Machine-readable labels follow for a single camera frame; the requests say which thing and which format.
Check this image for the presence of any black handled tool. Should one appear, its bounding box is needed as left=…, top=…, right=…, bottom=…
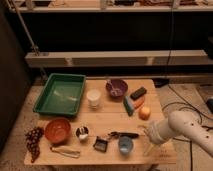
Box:
left=107, top=131, right=139, bottom=140

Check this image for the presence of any bunch of dark grapes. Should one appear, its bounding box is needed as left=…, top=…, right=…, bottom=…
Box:
left=25, top=127, right=44, bottom=163

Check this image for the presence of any black floor cable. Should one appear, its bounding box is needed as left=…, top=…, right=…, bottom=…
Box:
left=161, top=84, right=213, bottom=171

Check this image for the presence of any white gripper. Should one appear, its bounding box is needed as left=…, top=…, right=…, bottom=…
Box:
left=138, top=120, right=168, bottom=156

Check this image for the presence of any orange bowl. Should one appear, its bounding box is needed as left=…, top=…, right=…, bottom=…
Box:
left=44, top=118, right=71, bottom=144

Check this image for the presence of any small dark square dish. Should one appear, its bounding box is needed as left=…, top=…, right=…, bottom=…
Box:
left=93, top=136, right=108, bottom=152

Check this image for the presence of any white plastic cup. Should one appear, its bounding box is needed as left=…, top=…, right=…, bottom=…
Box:
left=86, top=89, right=101, bottom=108

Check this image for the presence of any metal pole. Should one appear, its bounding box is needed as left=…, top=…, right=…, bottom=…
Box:
left=9, top=0, right=48, bottom=82

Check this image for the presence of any green yellow sponge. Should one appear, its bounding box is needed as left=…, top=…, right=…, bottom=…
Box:
left=123, top=96, right=135, bottom=116

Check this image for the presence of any small metal cup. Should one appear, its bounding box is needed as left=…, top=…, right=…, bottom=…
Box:
left=76, top=126, right=89, bottom=141

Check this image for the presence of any wooden shelf beam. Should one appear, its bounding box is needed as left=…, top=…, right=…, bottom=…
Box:
left=25, top=50, right=213, bottom=68

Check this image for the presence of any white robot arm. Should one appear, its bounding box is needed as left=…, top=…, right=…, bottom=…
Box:
left=143, top=111, right=213, bottom=157

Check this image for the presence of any purple bowl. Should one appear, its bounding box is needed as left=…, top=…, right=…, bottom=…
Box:
left=105, top=79, right=128, bottom=98

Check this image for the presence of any orange carrot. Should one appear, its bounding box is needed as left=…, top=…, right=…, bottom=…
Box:
left=133, top=97, right=145, bottom=109

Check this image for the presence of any green plastic tray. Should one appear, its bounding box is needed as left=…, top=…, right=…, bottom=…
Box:
left=33, top=73, right=86, bottom=117

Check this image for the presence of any orange fruit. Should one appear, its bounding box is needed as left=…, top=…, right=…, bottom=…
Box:
left=138, top=107, right=151, bottom=120

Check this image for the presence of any blue cup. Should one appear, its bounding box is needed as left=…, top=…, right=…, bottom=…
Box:
left=118, top=136, right=133, bottom=155

